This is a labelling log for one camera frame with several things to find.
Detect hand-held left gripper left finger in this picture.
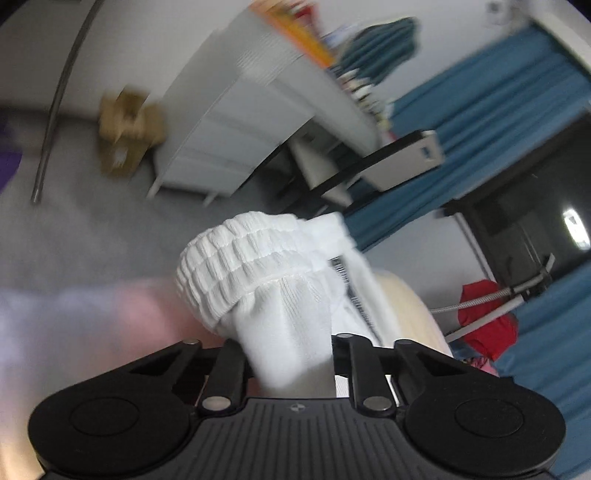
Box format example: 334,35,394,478
126,339,249,412

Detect white vanity desk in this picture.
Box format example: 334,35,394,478
147,8,394,205

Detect white pants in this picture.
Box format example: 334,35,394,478
175,210,385,400

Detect red garment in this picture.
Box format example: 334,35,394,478
457,279,519,361

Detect dark window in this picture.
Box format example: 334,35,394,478
436,134,591,283

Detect row of cosmetic bottles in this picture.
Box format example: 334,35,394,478
336,68,394,136

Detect garment steamer stand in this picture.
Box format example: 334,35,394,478
450,253,556,343

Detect braided steamer hose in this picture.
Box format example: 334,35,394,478
431,288,514,315

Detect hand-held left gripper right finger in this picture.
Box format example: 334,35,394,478
332,333,468,414

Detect black and white chair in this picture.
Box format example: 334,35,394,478
271,129,448,219

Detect curved grey tube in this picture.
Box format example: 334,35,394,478
30,0,106,205

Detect orange tray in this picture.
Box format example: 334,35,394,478
257,0,336,68

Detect pink garment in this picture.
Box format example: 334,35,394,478
470,354,498,376

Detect cardboard box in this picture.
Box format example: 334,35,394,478
98,87,168,179

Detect pastel tie-dye bed cover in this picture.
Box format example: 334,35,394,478
0,270,456,480

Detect wavy vanity mirror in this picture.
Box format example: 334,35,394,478
341,17,422,87

